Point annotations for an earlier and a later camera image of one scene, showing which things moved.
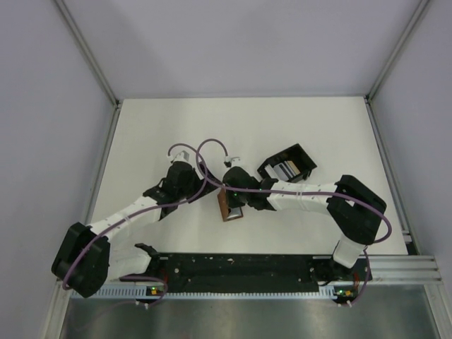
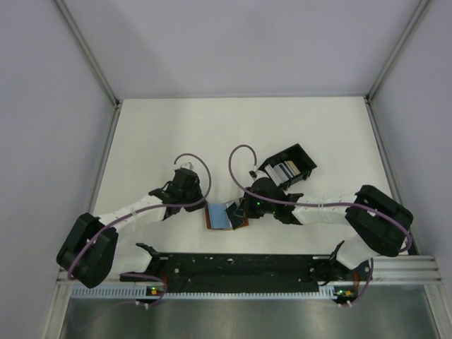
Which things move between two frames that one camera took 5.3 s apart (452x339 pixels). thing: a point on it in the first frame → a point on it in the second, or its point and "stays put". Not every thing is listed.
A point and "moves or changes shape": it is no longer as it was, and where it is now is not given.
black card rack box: [297, 155] stays put
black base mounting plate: [251, 272] stays put
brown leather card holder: [227, 213] moves or changes shape
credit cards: [285, 170] stays put
